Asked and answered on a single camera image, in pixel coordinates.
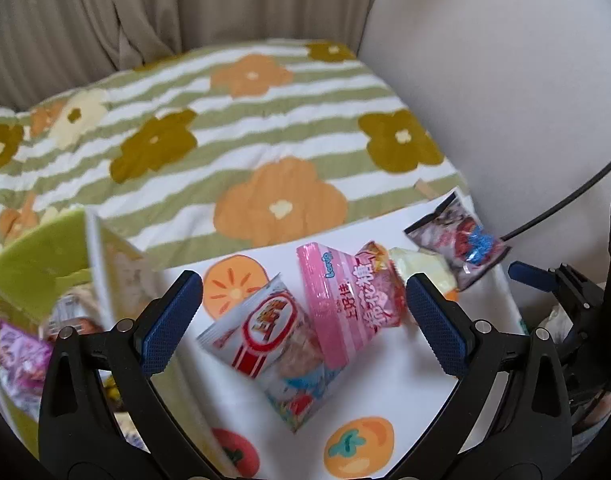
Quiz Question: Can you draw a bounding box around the red white blue snack bag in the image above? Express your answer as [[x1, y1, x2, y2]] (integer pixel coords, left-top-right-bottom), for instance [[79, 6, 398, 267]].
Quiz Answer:
[[197, 275, 343, 432]]

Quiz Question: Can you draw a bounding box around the pink marshmallow snack bag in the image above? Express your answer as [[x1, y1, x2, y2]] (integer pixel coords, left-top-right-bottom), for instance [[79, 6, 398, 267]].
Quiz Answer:
[[296, 242, 405, 370]]

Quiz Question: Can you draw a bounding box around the purple snack bag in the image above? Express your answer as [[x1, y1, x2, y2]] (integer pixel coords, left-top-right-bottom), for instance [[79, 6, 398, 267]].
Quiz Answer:
[[0, 320, 52, 422]]

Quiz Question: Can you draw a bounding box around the dark blue red snack bag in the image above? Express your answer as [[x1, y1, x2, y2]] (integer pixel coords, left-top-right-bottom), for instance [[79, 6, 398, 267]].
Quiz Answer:
[[404, 191, 511, 292]]

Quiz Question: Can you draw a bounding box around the orange cream snack bag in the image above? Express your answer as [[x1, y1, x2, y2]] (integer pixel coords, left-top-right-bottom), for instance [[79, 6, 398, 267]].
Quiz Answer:
[[389, 247, 458, 327]]

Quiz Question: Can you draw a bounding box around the green cardboard box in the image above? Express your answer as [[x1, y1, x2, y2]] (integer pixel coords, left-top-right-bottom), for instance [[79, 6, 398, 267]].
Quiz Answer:
[[0, 207, 247, 480]]

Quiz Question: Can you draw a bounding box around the floral striped quilt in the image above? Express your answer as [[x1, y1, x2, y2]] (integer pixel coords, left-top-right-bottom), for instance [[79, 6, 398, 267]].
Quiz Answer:
[[0, 40, 466, 268]]

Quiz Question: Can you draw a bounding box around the beige curtain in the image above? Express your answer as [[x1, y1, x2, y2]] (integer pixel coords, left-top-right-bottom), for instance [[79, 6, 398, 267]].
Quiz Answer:
[[0, 0, 375, 110]]

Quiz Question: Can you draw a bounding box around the black cable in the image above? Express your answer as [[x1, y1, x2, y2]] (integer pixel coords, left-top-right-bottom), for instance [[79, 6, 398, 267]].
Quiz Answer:
[[499, 146, 611, 242]]

